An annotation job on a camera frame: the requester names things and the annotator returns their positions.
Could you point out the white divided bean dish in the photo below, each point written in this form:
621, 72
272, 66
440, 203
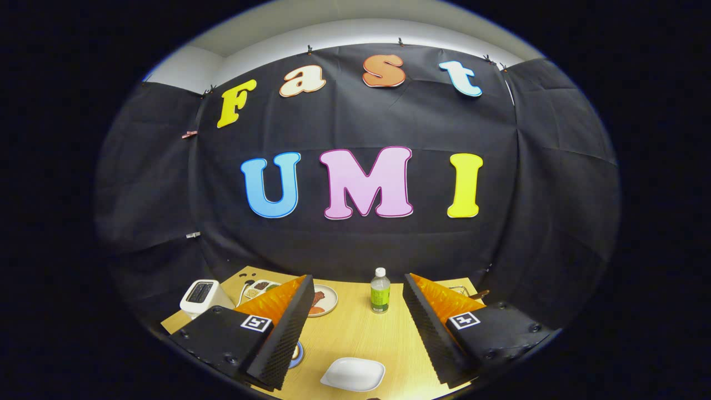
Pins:
261, 289

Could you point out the brown meat patty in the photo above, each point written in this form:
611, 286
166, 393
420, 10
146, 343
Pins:
318, 299

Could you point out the white square plate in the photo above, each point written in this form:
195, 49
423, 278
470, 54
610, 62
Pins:
353, 373

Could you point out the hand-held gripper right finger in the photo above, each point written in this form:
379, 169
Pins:
427, 328

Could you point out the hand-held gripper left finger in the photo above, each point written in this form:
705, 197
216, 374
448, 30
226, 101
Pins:
289, 328

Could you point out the black backdrop cloth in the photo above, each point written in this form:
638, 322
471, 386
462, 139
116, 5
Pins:
355, 122

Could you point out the green label plastic bottle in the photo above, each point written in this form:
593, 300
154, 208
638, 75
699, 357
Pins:
380, 294

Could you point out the beige round plate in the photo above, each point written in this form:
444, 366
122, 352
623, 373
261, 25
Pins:
330, 300

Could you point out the blue round plate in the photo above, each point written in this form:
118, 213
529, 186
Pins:
300, 355

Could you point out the red tomato slice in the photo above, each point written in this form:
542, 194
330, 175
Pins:
316, 311

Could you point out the white toaster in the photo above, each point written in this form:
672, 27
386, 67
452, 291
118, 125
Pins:
219, 303

